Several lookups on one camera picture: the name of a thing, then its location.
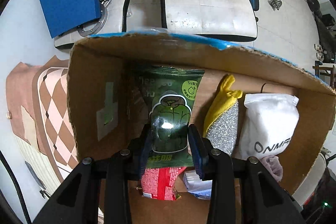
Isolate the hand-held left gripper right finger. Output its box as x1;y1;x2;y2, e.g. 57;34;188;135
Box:
188;124;306;224

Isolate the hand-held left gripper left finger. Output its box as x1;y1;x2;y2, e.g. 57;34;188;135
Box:
31;124;153;224

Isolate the green wipes packet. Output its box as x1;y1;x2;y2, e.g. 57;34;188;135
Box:
130;65;205;169

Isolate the cardboard box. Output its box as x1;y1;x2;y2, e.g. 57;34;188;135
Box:
67;32;336;224

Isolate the white blue tissue packet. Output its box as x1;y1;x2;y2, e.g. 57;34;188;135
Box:
183;171;213;200

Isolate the red snack packet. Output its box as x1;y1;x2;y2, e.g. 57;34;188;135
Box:
136;167;188;201

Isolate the yellow silver scrubbing cloth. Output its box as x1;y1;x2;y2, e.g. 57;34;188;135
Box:
203;74;243;157

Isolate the pink fluffy cloth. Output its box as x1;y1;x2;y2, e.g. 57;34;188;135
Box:
260;155;284;184

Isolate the checkered pink rug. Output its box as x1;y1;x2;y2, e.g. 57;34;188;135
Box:
6;55;79;197

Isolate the white drawstring pouch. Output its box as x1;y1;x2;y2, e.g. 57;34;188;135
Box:
234;93;300;161

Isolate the black hair tie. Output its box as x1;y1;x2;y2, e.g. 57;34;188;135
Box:
260;83;275;94

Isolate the black cable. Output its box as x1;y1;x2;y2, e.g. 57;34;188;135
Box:
0;152;31;224

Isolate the silver metal ring plate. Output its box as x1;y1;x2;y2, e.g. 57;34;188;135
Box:
77;0;119;37

